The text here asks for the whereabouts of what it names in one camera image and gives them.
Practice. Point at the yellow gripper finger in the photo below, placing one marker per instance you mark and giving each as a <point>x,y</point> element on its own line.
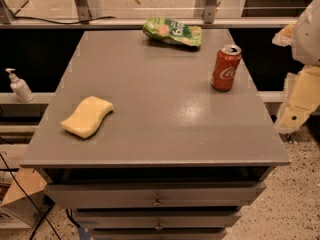
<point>285,36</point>
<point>301,97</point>

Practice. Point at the red coke can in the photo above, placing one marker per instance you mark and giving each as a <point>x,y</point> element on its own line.
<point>227,61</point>

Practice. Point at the green chip bag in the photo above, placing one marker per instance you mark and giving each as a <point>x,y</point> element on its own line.
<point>173,32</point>

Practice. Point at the top drawer knob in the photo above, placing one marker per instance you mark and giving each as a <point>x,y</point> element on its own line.
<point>157,203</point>

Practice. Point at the drawer knob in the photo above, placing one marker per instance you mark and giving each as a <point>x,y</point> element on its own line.
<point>157,203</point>
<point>158,227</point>

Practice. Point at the yellow sponge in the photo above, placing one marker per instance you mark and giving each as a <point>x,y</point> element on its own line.
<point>87,117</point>

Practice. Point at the white pump bottle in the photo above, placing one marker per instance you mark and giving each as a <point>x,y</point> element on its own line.
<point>19,87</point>

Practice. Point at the cardboard box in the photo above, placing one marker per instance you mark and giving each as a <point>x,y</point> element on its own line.
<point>19,207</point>

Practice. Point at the grey metal bracket right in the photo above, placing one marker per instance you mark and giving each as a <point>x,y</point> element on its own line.
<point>206,10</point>

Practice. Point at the grey metal bracket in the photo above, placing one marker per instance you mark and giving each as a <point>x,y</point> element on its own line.
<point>206,10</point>
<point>88,9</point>

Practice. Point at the grey metal bracket left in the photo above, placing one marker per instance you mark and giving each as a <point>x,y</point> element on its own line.
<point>88,9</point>

